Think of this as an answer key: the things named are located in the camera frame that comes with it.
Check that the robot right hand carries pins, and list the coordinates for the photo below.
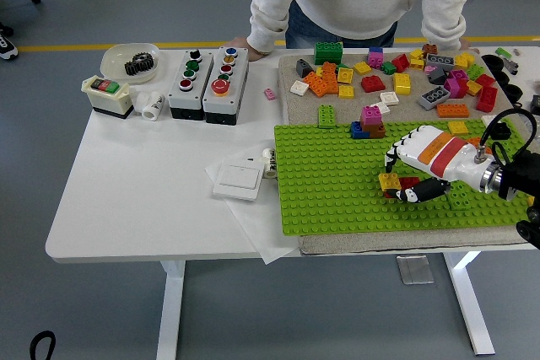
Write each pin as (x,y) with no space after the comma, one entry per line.
(439,153)

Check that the black brick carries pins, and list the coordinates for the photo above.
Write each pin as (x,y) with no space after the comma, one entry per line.
(502,132)

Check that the pink two-by-two brick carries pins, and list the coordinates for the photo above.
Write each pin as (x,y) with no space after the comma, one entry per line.
(371,115)
(375,60)

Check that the yellow floor tape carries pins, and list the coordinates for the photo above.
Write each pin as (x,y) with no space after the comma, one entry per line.
(63,47)

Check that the green studded baseplate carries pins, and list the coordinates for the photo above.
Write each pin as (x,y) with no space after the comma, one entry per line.
(329,174)

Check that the large dark green brick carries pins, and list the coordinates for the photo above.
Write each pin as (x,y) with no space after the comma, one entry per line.
(328,54)

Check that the blue brick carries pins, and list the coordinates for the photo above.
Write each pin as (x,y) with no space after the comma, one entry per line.
(358,132)
(376,50)

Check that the grey four-button control box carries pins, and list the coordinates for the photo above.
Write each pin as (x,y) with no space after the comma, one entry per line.
(177,100)

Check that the yellow two-by-two brick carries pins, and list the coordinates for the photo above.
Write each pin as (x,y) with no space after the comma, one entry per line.
(417,54)
(362,68)
(464,60)
(417,64)
(345,76)
(459,128)
(389,182)
(473,88)

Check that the small orange brick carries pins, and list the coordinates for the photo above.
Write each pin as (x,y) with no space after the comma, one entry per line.
(329,67)

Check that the white wall switch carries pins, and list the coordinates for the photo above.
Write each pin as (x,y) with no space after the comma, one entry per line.
(238,178)

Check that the black gear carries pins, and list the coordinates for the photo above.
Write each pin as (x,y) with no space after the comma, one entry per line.
(145,60)
(131,69)

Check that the small yellow brick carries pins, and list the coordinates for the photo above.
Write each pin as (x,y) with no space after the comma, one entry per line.
(318,71)

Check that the person's right hand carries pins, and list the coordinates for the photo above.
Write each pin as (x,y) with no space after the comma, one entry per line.
(253,54)

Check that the white pipe fitting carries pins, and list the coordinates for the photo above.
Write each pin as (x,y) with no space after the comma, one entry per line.
(139,103)

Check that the white plastic bowl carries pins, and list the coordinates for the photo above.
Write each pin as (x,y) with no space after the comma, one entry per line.
(114,60)

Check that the person's left hand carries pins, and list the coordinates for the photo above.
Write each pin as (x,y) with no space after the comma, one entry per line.
(466,46)

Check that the small white brick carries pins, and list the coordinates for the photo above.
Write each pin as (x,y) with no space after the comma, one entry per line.
(487,117)

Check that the green two-by-four plate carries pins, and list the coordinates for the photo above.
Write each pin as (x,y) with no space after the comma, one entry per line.
(512,147)
(460,200)

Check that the lime two-by-two brick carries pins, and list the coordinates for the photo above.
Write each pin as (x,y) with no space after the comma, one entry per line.
(475,72)

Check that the small green brick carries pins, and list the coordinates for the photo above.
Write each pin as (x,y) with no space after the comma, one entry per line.
(341,66)
(388,67)

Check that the cream red-green switch box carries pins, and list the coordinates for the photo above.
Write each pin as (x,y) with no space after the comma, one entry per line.
(107,100)

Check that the light grey brick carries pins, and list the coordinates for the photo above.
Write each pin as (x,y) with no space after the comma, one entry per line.
(441,60)
(434,98)

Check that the white square tile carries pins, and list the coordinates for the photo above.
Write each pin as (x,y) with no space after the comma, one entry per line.
(383,104)
(389,98)
(300,87)

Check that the black rubber wheel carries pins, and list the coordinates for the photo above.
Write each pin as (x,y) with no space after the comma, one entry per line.
(491,66)
(512,98)
(500,82)

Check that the red two-by-two brick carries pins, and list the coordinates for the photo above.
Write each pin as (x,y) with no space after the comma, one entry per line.
(373,84)
(401,62)
(485,80)

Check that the grey emergency-stop control box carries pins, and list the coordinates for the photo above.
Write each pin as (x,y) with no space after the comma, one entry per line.
(217,105)

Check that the brown brick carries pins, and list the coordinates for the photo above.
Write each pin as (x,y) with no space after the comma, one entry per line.
(430,49)
(376,130)

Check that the grey-brown mat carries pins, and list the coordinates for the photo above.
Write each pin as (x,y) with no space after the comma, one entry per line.
(358,100)

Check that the translucent yellow brick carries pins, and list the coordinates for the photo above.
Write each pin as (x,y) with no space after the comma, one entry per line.
(346,92)

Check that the white printed cylinder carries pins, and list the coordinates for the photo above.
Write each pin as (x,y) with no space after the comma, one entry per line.
(270,164)
(154,107)

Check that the black and white sneaker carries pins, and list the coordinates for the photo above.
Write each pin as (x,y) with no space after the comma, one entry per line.
(6,48)

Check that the silver floor plate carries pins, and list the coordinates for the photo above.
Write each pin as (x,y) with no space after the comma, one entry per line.
(415,269)

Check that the person's right forearm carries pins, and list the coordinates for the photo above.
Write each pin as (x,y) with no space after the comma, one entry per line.
(270,18)

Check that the dark grey slope brick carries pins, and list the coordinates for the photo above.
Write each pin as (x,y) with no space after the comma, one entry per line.
(304,68)

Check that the small green tile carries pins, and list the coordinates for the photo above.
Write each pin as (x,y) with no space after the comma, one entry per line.
(503,52)

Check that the orange two-by-four brick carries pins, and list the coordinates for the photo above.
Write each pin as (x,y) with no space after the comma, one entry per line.
(315,84)
(473,141)
(331,82)
(452,111)

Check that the person's left forearm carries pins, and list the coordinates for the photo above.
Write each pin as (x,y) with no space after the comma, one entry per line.
(447,18)

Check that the white table leg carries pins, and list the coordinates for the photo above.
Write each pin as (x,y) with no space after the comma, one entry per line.
(171,313)
(472,313)

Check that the magenta brick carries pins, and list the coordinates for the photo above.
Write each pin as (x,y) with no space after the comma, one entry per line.
(455,88)
(457,74)

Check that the red two-by-four brick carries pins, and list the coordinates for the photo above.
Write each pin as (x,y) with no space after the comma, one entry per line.
(487,98)
(410,181)

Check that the small pink brick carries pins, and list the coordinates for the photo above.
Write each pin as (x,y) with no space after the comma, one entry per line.
(270,94)
(430,69)

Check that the white paper sheet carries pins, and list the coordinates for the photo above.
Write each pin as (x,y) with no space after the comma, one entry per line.
(257,229)

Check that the small black box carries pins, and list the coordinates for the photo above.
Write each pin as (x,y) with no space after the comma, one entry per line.
(536,103)

